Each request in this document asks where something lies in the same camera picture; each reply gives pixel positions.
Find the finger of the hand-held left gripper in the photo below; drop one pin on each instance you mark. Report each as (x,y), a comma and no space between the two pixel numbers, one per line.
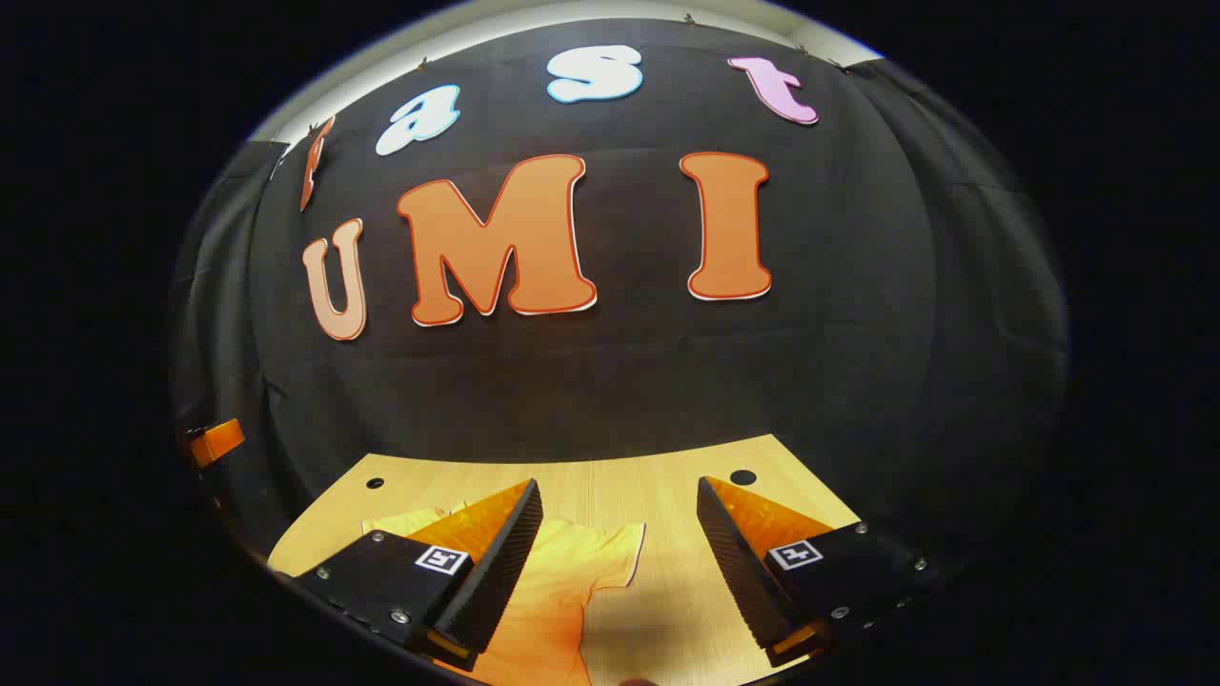
(217,441)

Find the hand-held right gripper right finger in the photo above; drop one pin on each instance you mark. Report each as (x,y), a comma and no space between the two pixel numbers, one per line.
(739,562)

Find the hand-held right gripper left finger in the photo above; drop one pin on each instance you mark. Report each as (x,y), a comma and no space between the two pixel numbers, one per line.
(500,562)

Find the orange T-shirt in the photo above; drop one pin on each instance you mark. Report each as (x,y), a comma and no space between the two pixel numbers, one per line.
(553,610)

